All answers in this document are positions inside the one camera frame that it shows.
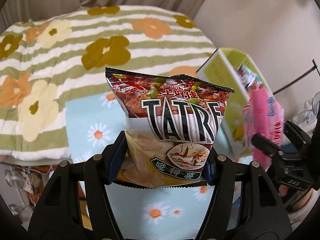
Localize pink snack bag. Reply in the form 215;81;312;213
242;88;284;169

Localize white red snack bag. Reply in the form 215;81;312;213
237;64;264;92

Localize Tatre chips bag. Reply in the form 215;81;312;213
105;68;233;188

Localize right hand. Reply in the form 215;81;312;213
278;184;316;212

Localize green cardboard box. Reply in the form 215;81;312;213
196;47;276;158

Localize light blue daisy cloth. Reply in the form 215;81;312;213
64;90;253;240

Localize black tripod stand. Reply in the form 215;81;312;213
273;59;320;95

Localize striped flower blanket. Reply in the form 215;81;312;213
1;5;215;162

